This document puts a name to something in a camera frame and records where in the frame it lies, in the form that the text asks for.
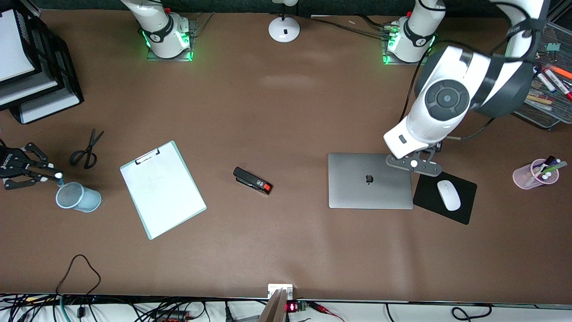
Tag white paper sheet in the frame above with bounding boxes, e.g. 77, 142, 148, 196
0, 10, 36, 82
20, 89, 82, 124
0, 74, 59, 107

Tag black mouse pad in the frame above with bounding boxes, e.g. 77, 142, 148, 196
412, 165, 478, 225

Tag orange highlighter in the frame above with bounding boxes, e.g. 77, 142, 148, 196
550, 64, 572, 81

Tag red wire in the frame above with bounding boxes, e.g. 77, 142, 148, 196
308, 301, 345, 322

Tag mint green clipboard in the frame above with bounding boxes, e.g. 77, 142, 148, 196
120, 140, 207, 240

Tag white computer mouse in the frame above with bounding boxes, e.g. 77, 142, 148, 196
437, 180, 462, 212

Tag light green marker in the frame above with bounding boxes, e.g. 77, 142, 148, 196
538, 161, 568, 176

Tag black stacked paper tray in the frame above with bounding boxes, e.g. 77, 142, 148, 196
0, 0, 84, 125

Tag black cable bundle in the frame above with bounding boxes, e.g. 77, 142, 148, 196
308, 15, 397, 37

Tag light blue mesh cup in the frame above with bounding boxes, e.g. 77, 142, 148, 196
55, 182, 102, 213

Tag white mount plate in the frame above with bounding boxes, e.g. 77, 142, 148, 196
268, 284, 294, 300

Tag pink translucent pen cup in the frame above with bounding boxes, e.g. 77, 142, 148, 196
513, 159, 560, 190

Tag white marker red cap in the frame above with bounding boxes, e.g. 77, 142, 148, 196
543, 67, 572, 102

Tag thin black looped cable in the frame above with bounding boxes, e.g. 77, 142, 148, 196
56, 254, 101, 297

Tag black stapler red tip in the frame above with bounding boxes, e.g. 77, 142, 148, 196
233, 166, 273, 195

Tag black wire mesh tray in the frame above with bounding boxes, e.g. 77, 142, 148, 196
514, 20, 572, 131

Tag grey camera bracket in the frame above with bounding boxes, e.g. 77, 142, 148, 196
258, 288, 289, 322

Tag tangled black cables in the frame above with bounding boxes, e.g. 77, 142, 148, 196
0, 293, 210, 322

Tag white sheet with faint scribbles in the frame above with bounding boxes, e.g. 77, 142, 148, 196
121, 144, 206, 237

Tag white round-base stand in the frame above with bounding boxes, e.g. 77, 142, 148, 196
268, 0, 301, 44

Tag black coiled cable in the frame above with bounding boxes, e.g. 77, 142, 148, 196
450, 304, 493, 321

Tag purple black marker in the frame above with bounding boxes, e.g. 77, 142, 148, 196
534, 155, 562, 176

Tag black scissors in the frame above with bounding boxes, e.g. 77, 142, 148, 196
70, 129, 105, 169

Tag silver laptop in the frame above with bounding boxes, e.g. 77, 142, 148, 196
328, 153, 414, 210

